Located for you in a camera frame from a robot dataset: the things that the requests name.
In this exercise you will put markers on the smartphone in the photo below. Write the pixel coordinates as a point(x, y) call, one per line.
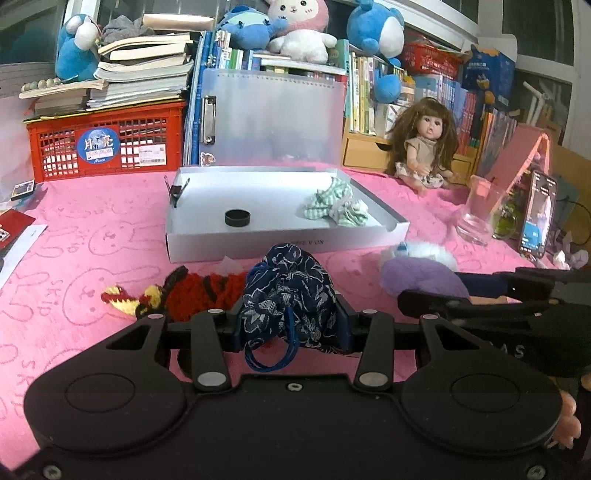
point(538, 217)

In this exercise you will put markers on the person's right hand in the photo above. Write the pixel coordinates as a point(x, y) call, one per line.
point(569, 415)

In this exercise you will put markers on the white cardboard box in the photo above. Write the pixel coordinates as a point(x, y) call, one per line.
point(258, 196)

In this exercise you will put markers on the wooden drawer box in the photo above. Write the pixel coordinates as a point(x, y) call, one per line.
point(364, 152)

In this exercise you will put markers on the yellow and red knitted piece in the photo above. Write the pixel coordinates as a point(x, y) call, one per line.
point(124, 300)

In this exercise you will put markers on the stack of books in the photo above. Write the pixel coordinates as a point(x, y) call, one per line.
point(138, 69)

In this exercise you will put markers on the pink rabbit-print blanket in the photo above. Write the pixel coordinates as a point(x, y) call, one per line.
point(92, 221)

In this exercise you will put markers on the blue big-eared plush toy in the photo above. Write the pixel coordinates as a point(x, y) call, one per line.
point(249, 30)

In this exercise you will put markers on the blue white-bellied plush toy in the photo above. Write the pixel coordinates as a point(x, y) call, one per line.
point(376, 27)

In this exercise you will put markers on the black round cap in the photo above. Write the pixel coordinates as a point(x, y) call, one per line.
point(238, 218)

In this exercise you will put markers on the brown-haired doll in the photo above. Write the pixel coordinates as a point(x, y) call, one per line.
point(425, 138)

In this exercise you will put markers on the row of colourful book spines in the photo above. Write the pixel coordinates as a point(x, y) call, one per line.
point(466, 115)

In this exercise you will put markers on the white paper sheet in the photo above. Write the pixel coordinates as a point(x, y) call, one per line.
point(23, 254)

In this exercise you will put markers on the pink stand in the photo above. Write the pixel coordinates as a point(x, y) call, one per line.
point(517, 152)

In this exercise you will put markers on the white and pink rabbit plush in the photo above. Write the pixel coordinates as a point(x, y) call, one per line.
point(300, 32)

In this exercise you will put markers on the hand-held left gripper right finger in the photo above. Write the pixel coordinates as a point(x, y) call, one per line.
point(345, 327)

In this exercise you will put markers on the red plastic crate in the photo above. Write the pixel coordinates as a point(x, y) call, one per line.
point(69, 138)

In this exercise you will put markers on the row of books behind folder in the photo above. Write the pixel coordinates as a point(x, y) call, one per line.
point(244, 57)

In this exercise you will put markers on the black binder clip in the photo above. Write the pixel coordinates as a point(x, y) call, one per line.
point(175, 191)

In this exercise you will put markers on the blue cardboard box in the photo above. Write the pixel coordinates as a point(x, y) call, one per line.
point(489, 74)

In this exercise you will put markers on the blue and white cat plush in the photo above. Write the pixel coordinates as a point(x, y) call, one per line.
point(74, 50)

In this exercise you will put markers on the translucent file folder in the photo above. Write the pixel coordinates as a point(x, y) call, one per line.
point(277, 115)

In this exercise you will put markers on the white and purple plush toy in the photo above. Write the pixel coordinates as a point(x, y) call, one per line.
point(415, 277)

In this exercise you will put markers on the green checked cloth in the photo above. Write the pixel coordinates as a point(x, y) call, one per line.
point(332, 203)

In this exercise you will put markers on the small card box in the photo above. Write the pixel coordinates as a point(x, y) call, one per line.
point(23, 190)

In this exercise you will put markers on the row of upright books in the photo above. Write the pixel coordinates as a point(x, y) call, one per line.
point(364, 92)

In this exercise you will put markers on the clear glass cup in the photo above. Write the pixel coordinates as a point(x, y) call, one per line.
point(478, 217)

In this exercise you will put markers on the grey cloth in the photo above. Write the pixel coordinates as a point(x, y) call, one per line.
point(122, 27)

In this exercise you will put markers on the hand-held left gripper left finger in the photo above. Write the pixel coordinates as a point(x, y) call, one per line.
point(238, 325)

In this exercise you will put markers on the red envelope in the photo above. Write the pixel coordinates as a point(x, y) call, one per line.
point(14, 226)

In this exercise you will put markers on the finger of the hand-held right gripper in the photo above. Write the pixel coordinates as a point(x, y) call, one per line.
point(531, 282)
point(443, 307)

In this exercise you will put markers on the red knitted toy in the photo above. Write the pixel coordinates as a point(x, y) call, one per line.
point(203, 295)

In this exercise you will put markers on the red plastic basket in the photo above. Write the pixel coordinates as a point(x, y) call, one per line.
point(429, 57)

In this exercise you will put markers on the blue binders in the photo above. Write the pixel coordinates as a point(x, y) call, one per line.
point(194, 101)

